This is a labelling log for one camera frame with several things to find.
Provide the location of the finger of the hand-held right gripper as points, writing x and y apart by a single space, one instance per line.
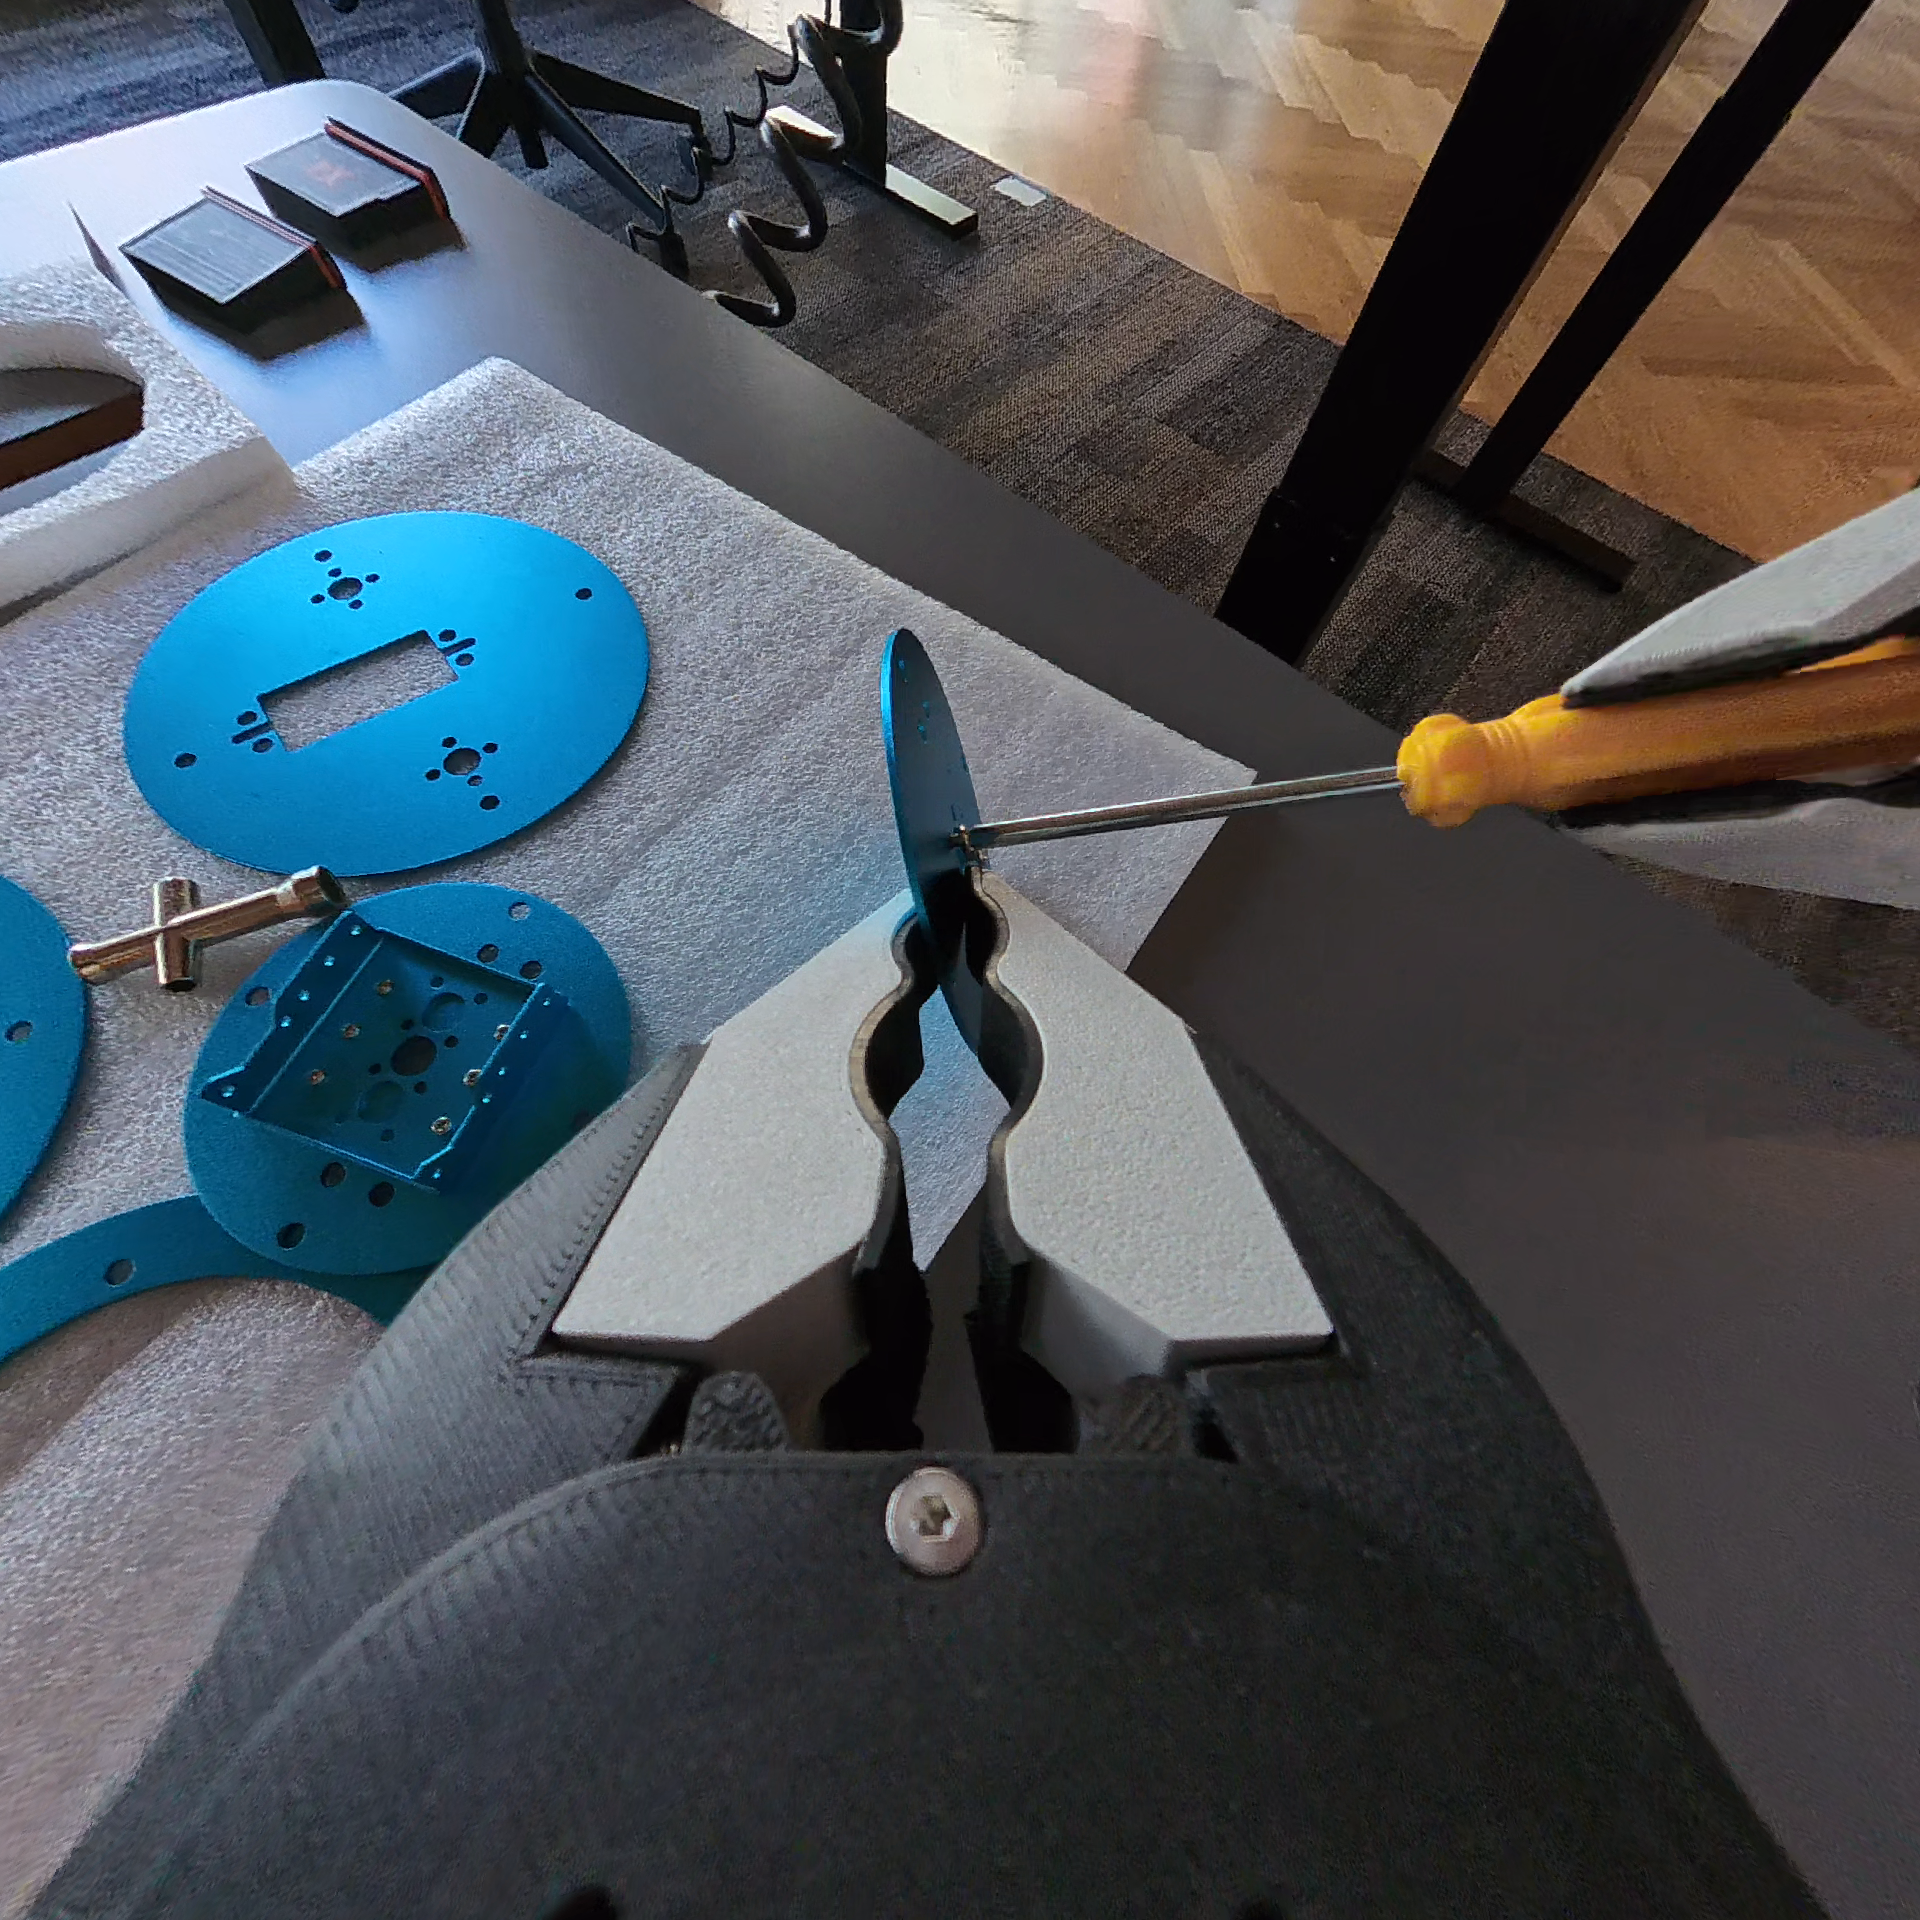
1801 601
1831 847

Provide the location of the grey desk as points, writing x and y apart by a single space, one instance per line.
1560 1201

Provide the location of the metal cross wrench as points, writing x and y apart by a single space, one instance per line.
196 930

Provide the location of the blue disc with bracket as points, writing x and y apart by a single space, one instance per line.
391 1050

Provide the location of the black desk leg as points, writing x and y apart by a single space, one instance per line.
887 167
1441 331
1650 300

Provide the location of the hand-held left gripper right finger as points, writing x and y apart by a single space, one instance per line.
1157 1201

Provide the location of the large blue round plate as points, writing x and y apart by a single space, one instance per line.
540 647

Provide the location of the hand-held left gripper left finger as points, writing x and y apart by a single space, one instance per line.
736 1201

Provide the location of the white foam frame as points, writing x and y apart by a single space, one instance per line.
150 496

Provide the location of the small blue round plate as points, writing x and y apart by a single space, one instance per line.
924 750

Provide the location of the black star stand base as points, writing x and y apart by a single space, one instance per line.
540 91

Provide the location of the white foam sheet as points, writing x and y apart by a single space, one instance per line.
750 631

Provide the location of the black flat device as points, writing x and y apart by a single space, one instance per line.
346 181
226 257

